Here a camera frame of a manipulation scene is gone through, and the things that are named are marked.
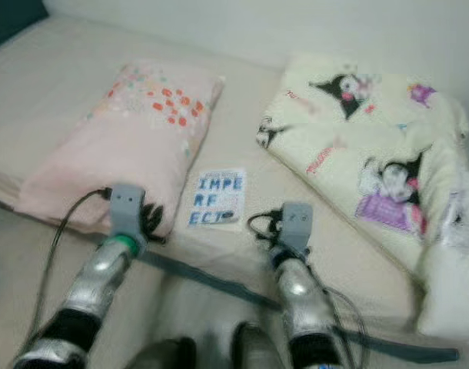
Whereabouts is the white book with blue letters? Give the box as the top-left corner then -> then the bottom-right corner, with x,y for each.
187,168 -> 247,228

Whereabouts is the pink patterned pillow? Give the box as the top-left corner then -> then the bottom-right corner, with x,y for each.
15,60 -> 224,239

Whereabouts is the cream cartoon print blanket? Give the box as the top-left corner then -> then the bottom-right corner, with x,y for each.
256,52 -> 469,339

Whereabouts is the grey right robot leg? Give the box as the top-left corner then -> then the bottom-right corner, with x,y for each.
231,321 -> 289,369

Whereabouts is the grey robot leg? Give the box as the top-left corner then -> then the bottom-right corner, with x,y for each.
231,321 -> 289,369
127,337 -> 193,369

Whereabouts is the grey left robot leg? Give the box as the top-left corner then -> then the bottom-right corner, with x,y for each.
127,337 -> 193,369

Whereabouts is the mattress with cream sheet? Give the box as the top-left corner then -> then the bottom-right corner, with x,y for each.
0,15 -> 469,339

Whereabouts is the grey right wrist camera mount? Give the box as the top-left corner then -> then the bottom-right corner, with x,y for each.
281,202 -> 314,253

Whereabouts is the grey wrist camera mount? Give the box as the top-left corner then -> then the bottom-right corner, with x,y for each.
281,202 -> 314,253
109,183 -> 147,238

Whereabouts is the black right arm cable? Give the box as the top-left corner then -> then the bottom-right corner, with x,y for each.
246,209 -> 370,366

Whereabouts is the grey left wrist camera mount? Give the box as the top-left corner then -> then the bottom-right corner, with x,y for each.
109,183 -> 147,238

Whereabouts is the teal bed frame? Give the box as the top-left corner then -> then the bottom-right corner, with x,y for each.
0,196 -> 460,362

